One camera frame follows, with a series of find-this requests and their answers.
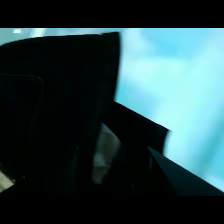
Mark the black garment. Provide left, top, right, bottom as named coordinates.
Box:
left=0, top=31, right=172, bottom=197

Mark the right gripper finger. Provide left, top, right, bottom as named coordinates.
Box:
left=148, top=146, right=224, bottom=197

